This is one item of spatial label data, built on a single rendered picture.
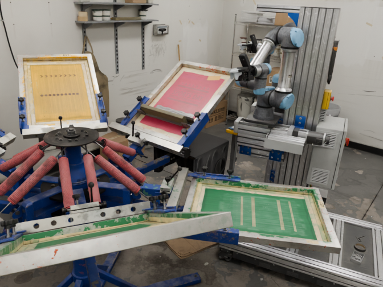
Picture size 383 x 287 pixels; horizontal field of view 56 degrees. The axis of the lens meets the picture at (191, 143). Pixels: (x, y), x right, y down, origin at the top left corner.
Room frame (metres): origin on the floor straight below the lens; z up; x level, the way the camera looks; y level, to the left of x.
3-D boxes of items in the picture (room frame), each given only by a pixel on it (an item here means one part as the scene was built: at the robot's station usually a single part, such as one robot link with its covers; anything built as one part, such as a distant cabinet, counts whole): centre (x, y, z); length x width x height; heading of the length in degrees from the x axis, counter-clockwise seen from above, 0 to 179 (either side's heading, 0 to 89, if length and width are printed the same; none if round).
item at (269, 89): (2.51, -0.52, 1.42); 0.13 x 0.12 x 0.14; 43
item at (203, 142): (2.74, 0.00, 0.95); 0.48 x 0.44 x 0.01; 143
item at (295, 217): (1.74, -0.23, 1.05); 1.08 x 0.61 x 0.23; 83
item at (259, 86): (2.25, -0.40, 1.56); 0.11 x 0.08 x 0.11; 43
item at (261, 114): (2.52, -0.52, 1.31); 0.15 x 0.15 x 0.10
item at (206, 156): (2.63, -0.14, 0.79); 0.46 x 0.09 x 0.33; 143
